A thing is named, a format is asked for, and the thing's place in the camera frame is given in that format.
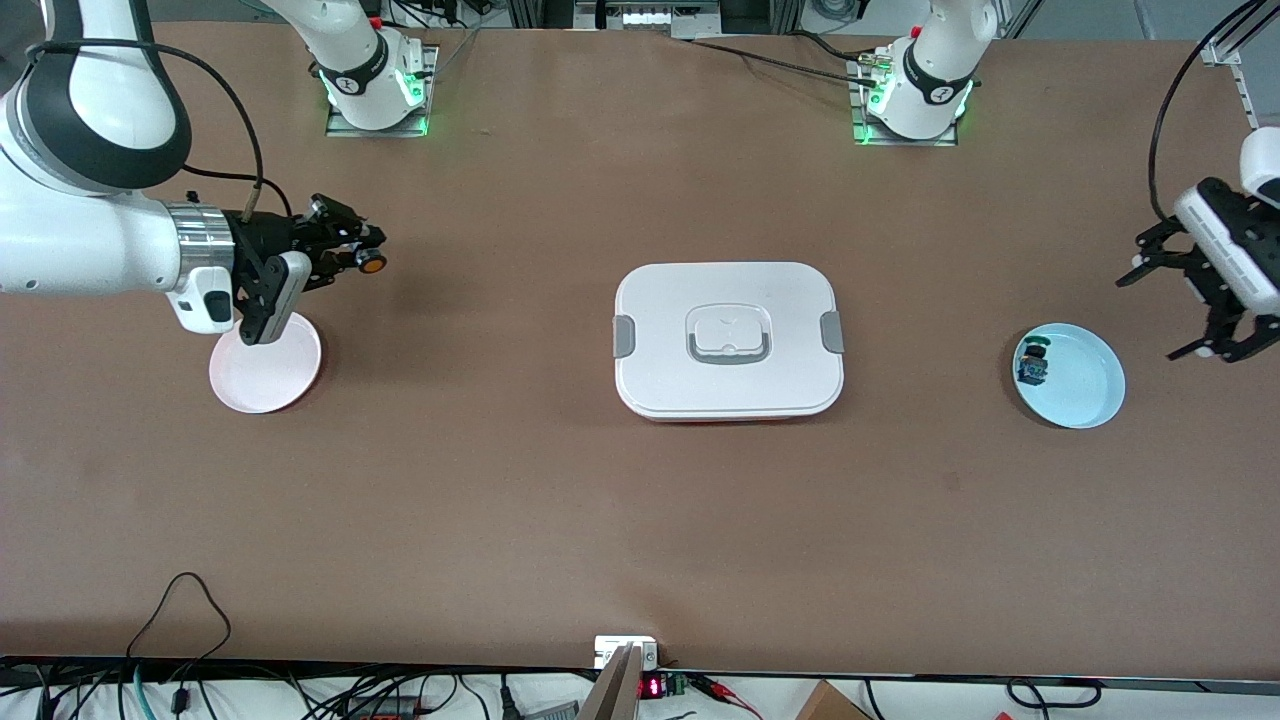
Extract red wire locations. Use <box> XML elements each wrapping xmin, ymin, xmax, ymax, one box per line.
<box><xmin>690</xmin><ymin>674</ymin><xmax>763</xmax><ymax>720</ymax></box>

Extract brown cardboard piece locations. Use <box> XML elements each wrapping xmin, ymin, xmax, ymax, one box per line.
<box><xmin>795</xmin><ymin>680</ymin><xmax>871</xmax><ymax>720</ymax></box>

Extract small white device box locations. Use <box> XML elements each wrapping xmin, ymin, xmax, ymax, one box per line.
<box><xmin>594</xmin><ymin>636</ymin><xmax>659</xmax><ymax>669</ymax></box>

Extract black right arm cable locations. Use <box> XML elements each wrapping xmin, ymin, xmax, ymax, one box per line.
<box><xmin>25</xmin><ymin>38</ymin><xmax>297</xmax><ymax>223</ymax></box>

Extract grey control box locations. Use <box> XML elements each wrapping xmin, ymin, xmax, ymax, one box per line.
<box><xmin>575</xmin><ymin>0</ymin><xmax>723</xmax><ymax>39</ymax></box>

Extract black cable to arm base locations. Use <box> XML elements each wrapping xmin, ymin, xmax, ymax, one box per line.
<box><xmin>688</xmin><ymin>30</ymin><xmax>883</xmax><ymax>83</ymax></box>

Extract perforated metal strip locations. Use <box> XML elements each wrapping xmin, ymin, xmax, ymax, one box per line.
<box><xmin>1235</xmin><ymin>62</ymin><xmax>1263</xmax><ymax>131</ymax></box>

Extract aluminium profile bar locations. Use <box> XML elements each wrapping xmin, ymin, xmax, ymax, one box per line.
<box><xmin>578</xmin><ymin>643</ymin><xmax>643</xmax><ymax>720</ymax></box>

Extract pale pink round plate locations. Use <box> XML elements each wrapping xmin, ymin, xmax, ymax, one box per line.
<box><xmin>208</xmin><ymin>308</ymin><xmax>323</xmax><ymax>415</ymax></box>

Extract light blue round plate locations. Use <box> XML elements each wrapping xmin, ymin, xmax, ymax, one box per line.
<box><xmin>1012</xmin><ymin>322</ymin><xmax>1127</xmax><ymax>430</ymax></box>

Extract aluminium frame post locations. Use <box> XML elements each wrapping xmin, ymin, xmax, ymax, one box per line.
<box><xmin>1198</xmin><ymin>0</ymin><xmax>1280</xmax><ymax>67</ymax></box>

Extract thin black looped cable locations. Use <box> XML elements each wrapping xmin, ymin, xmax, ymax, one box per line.
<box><xmin>125</xmin><ymin>572</ymin><xmax>233</xmax><ymax>716</ymax></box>

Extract black coiled cable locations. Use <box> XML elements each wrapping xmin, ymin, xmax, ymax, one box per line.
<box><xmin>1005</xmin><ymin>678</ymin><xmax>1103</xmax><ymax>709</ymax></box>

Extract white lidded lunch box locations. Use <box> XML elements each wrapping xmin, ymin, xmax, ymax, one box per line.
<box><xmin>612</xmin><ymin>262</ymin><xmax>846</xmax><ymax>423</ymax></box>

